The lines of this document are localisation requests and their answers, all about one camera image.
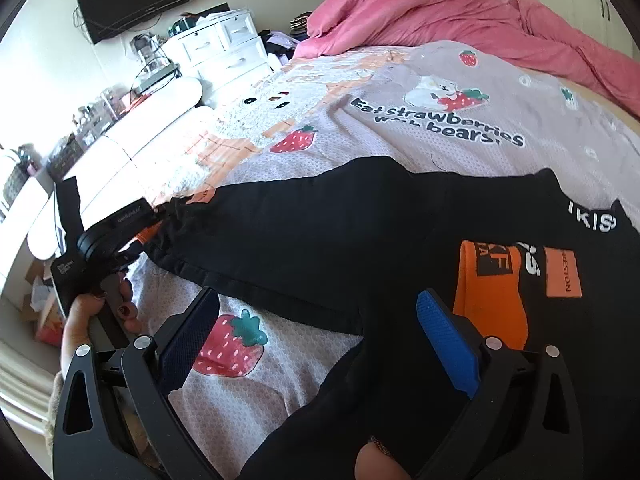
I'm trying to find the pink duvet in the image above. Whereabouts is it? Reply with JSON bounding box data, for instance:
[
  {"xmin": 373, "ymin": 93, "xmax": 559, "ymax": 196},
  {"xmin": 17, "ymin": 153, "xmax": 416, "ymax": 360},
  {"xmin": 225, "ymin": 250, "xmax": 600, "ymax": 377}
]
[{"xmin": 295, "ymin": 0, "xmax": 640, "ymax": 122}]

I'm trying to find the dark storage basket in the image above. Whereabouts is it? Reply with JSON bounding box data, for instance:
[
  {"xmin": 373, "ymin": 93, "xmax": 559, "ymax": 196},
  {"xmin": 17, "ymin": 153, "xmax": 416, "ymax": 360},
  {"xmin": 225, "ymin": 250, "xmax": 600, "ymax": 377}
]
[{"xmin": 46, "ymin": 135, "xmax": 87, "ymax": 180}]

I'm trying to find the white padded bench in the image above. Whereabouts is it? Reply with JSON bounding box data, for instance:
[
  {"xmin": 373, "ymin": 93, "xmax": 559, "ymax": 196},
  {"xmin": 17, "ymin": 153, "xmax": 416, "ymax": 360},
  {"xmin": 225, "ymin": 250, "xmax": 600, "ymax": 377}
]
[{"xmin": 27, "ymin": 77, "xmax": 218, "ymax": 262}]

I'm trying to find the cardboard box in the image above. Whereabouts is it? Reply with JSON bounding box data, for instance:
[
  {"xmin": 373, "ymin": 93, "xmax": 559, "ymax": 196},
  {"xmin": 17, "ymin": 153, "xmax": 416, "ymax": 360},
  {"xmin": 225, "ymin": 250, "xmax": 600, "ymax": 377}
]
[{"xmin": 19, "ymin": 260, "xmax": 68, "ymax": 347}]

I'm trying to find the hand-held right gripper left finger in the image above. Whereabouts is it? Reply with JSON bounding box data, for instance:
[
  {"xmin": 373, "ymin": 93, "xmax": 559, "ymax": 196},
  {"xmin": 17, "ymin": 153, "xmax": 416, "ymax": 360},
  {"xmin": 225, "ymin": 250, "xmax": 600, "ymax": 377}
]
[{"xmin": 50, "ymin": 287, "xmax": 221, "ymax": 480}]

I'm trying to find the black shirt with orange patches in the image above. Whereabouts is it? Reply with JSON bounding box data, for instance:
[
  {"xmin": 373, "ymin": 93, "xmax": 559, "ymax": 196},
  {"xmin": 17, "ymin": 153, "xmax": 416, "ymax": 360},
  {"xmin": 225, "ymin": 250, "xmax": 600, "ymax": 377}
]
[{"xmin": 142, "ymin": 156, "xmax": 640, "ymax": 480}]

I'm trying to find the beige mattress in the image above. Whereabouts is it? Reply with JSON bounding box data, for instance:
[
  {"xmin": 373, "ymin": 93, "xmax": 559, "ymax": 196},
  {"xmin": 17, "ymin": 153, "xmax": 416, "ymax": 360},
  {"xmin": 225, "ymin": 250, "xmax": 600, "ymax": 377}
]
[{"xmin": 562, "ymin": 79, "xmax": 640, "ymax": 122}]

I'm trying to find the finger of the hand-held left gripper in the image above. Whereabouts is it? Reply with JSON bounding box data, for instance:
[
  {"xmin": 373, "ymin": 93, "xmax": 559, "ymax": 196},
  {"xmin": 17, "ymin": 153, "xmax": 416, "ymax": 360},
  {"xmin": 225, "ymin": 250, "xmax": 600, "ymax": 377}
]
[
  {"xmin": 114, "ymin": 240, "xmax": 149, "ymax": 264},
  {"xmin": 106, "ymin": 200, "xmax": 165, "ymax": 232}
]

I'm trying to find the white drawer cabinet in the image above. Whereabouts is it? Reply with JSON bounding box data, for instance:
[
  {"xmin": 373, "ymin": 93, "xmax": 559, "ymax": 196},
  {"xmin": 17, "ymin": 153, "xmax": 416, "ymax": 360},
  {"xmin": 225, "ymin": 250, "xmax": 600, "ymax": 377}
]
[{"xmin": 162, "ymin": 7, "xmax": 272, "ymax": 107}]

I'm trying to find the pile of dark clothes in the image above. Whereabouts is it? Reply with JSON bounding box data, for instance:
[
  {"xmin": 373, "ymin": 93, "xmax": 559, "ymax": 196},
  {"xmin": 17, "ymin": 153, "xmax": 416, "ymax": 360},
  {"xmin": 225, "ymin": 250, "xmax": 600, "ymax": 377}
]
[{"xmin": 262, "ymin": 14, "xmax": 312, "ymax": 68}]

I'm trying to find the glass blender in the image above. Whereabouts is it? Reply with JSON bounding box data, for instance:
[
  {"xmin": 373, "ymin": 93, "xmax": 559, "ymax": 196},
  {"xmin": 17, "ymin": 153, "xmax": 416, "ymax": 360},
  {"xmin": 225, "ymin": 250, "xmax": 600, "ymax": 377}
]
[{"xmin": 131, "ymin": 33, "xmax": 172, "ymax": 77}]

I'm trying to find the clear plastic organizer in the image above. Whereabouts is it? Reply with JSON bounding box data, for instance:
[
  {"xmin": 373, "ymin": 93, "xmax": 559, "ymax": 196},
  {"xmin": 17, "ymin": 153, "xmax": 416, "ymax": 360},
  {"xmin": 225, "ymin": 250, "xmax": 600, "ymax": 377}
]
[{"xmin": 74, "ymin": 87, "xmax": 133, "ymax": 147}]

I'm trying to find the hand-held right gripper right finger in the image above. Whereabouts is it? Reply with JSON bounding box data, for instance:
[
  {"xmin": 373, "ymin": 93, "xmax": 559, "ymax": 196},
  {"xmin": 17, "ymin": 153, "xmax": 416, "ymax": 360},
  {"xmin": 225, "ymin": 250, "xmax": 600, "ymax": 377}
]
[{"xmin": 416, "ymin": 289, "xmax": 584, "ymax": 480}]

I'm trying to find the person's left hand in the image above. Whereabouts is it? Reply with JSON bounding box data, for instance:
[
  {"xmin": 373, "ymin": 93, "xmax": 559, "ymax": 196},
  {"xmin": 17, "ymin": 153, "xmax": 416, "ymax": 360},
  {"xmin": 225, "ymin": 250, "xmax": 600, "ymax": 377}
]
[{"xmin": 59, "ymin": 276, "xmax": 146, "ymax": 377}]

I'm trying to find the person's right hand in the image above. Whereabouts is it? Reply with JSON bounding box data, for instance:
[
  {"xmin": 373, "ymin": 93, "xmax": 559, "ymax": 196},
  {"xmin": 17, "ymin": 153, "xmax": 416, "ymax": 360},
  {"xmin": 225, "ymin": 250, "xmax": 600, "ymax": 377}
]
[{"xmin": 356, "ymin": 440, "xmax": 418, "ymax": 480}]

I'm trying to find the strawberry bear printed bed sheet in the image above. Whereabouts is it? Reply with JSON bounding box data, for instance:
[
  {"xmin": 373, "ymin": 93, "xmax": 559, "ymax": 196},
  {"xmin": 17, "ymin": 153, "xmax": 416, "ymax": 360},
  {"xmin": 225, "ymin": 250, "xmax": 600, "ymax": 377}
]
[{"xmin": 120, "ymin": 42, "xmax": 640, "ymax": 480}]

